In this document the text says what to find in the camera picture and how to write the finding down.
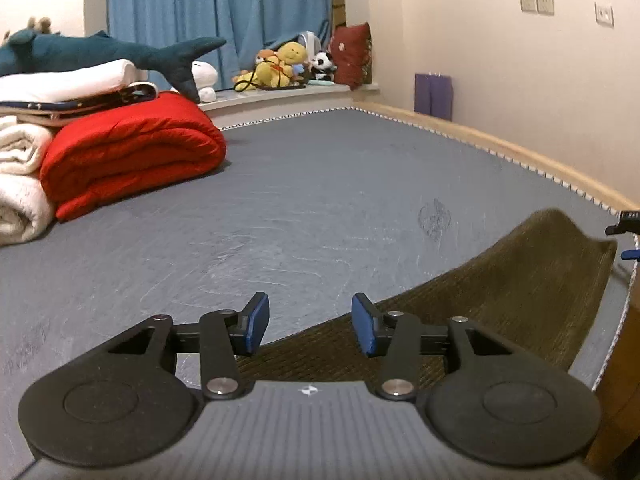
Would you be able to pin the red folded quilt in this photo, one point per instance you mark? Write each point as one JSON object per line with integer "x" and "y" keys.
{"x": 135, "y": 155}

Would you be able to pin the yellow duck plush toy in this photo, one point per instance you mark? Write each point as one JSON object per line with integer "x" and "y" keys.
{"x": 280, "y": 65}

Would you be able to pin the brown plush toy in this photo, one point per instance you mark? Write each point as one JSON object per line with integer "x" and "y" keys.
{"x": 39, "y": 26}

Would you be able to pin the white window sill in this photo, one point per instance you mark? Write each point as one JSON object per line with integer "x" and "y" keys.
{"x": 280, "y": 97}

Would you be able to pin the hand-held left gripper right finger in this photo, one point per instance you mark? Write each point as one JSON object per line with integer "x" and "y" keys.
{"x": 363, "y": 326}

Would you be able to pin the navy patterned blanket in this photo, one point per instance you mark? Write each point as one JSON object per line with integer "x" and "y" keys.
{"x": 100, "y": 102}

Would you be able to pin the white fluffy blanket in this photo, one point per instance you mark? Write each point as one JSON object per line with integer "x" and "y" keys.
{"x": 22, "y": 195}

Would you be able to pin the white plush toy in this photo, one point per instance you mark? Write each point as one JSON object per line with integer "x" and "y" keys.
{"x": 205, "y": 77}

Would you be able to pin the grey bag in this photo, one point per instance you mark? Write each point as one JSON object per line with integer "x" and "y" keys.
{"x": 311, "y": 44}

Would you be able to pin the panda plush toy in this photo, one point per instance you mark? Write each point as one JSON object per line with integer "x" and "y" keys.
{"x": 324, "y": 66}

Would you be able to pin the red cushion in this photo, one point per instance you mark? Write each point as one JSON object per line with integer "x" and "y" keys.
{"x": 352, "y": 55}

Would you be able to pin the white folded sheet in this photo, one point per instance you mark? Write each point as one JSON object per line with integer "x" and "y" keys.
{"x": 65, "y": 82}

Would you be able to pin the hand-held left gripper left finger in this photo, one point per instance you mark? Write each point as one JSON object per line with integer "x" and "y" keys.
{"x": 257, "y": 324}

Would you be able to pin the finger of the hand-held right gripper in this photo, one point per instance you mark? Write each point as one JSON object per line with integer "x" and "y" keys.
{"x": 627, "y": 222}
{"x": 631, "y": 254}

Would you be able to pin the blue shark plush toy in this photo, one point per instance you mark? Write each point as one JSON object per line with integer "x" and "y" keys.
{"x": 75, "y": 52}

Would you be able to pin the white wall switch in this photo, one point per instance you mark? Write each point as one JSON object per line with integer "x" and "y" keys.
{"x": 604, "y": 14}

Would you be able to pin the purple box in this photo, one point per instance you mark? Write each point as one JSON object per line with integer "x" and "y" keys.
{"x": 434, "y": 96}

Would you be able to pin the white wall socket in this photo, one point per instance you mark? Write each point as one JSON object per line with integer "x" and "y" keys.
{"x": 528, "y": 2}
{"x": 545, "y": 5}

